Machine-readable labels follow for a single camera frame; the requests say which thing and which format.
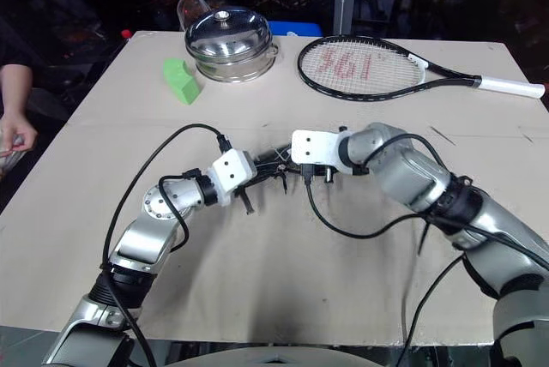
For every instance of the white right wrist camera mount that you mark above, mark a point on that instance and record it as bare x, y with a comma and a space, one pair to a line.
312, 147

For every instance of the clear plastic pouch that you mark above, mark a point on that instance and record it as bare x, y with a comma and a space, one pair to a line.
9, 159

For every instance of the green foam block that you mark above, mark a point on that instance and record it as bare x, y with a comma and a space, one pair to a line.
181, 81

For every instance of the person's black-sleeved forearm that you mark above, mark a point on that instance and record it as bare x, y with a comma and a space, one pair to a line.
15, 86

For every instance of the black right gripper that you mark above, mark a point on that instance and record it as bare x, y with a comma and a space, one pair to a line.
315, 172

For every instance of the stainless steel pot with lid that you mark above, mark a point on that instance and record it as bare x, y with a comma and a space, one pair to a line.
229, 45

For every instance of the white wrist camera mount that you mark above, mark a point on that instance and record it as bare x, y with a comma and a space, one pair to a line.
312, 147
231, 172

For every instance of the dark rounded robot base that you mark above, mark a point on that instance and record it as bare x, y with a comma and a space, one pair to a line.
274, 356

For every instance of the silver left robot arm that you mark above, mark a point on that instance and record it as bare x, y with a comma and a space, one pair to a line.
137, 242

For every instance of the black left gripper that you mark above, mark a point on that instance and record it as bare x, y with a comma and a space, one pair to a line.
265, 170

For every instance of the blue plastic bin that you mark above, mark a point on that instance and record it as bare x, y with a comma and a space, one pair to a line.
296, 28

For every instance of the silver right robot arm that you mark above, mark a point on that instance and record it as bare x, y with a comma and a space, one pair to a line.
412, 174

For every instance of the clear plastic sheet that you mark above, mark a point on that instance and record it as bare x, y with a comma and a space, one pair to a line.
192, 7

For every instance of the person's bare hand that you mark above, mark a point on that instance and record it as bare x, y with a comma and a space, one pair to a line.
18, 129

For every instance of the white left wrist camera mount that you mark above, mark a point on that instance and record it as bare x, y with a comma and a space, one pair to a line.
231, 172

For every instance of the black and white tennis racket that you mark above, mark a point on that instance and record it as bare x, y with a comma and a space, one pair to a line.
364, 67

